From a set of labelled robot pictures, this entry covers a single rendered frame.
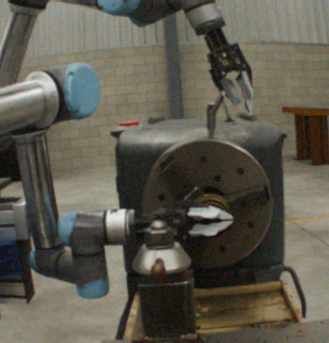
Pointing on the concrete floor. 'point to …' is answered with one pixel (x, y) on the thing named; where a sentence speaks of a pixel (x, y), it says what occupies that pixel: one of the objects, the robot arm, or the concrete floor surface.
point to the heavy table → (316, 151)
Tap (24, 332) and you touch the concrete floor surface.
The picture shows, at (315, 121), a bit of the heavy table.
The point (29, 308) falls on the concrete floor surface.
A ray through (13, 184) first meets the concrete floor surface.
